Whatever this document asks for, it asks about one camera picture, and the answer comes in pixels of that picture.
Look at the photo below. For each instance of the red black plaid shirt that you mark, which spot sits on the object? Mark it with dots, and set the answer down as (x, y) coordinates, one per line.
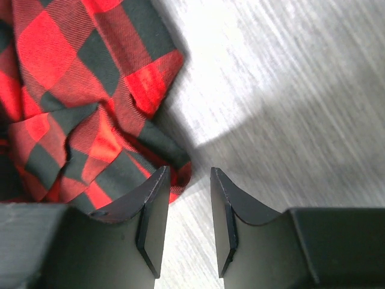
(80, 84)

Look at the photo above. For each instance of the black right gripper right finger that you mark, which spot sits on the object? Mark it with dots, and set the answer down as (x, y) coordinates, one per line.
(316, 247)

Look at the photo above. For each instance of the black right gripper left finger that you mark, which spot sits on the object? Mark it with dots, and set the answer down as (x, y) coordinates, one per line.
(57, 246)

